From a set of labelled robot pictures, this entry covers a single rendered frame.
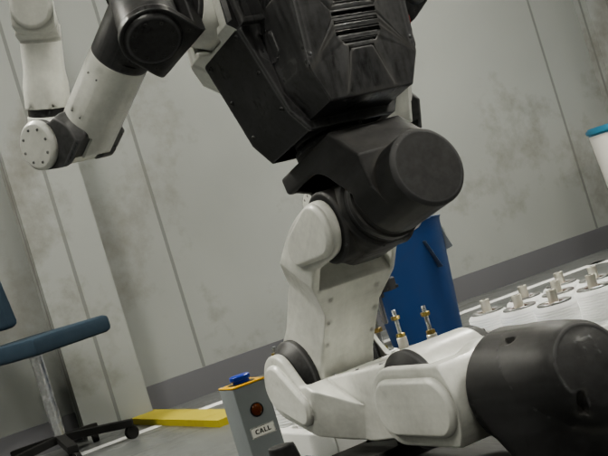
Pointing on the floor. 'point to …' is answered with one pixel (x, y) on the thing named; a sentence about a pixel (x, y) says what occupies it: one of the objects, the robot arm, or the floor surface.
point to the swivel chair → (34, 346)
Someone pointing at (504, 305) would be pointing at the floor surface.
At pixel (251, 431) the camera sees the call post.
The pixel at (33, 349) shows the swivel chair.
